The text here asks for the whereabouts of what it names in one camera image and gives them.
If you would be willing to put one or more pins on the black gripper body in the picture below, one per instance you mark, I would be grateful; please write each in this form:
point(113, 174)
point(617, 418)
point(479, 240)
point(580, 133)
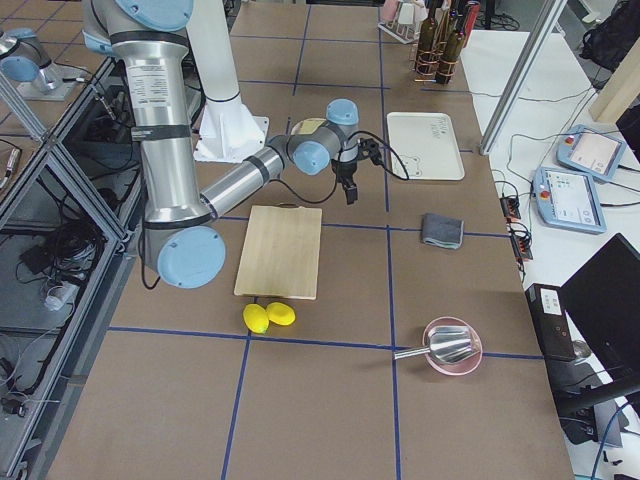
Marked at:
point(345, 169)

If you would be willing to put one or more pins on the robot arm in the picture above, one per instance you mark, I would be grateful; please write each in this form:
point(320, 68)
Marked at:
point(185, 196)
point(37, 77)

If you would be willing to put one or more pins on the cream bear tray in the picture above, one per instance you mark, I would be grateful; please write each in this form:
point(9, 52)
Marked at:
point(426, 145)

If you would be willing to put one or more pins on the white round plate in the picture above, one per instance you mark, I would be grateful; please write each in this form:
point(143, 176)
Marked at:
point(307, 126)

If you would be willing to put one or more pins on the bamboo cutting board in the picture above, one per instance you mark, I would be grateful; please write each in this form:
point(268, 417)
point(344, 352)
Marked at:
point(280, 255)

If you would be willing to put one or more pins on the grey folded cloth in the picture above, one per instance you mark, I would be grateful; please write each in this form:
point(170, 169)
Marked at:
point(442, 231)

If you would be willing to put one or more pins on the dark wine bottle upper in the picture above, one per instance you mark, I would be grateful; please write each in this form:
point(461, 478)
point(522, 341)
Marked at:
point(434, 27)

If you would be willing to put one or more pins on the dark wine bottle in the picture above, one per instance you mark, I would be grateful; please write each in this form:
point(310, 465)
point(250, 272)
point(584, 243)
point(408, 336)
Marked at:
point(434, 27)
point(462, 22)

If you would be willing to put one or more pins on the yellow lemon upper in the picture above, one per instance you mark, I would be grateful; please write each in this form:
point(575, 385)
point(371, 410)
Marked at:
point(256, 318)

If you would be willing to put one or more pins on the dark wine bottle lower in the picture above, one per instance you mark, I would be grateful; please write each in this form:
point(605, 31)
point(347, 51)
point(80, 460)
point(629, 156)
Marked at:
point(462, 22)

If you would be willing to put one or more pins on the metal scoop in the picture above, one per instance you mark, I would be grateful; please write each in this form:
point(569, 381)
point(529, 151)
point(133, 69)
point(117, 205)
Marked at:
point(446, 344)

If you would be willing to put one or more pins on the pink bowl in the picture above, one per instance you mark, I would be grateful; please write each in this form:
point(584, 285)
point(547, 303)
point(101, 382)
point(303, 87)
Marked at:
point(463, 368)

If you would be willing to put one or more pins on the teach pendant near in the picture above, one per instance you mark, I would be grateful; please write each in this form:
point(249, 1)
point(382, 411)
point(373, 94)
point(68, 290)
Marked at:
point(568, 200)

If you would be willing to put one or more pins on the teach pendant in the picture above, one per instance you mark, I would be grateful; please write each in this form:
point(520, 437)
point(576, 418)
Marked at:
point(568, 200)
point(590, 151)

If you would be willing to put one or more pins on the black computer box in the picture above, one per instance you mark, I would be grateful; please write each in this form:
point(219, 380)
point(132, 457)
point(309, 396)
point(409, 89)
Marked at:
point(550, 322)

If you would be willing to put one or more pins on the teach pendant far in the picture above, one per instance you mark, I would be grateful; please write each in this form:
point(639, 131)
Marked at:
point(590, 151)

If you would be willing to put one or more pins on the black monitor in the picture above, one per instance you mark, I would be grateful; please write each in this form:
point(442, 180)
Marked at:
point(602, 301)

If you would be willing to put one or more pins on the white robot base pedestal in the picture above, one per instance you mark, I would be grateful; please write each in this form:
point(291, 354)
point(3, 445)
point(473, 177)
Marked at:
point(228, 131)

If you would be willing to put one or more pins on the copper wire bottle rack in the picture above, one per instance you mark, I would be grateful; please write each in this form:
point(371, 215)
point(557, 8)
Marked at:
point(437, 65)

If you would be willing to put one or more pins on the aluminium frame post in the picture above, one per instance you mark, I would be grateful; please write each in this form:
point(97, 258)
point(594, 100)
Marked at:
point(543, 27)

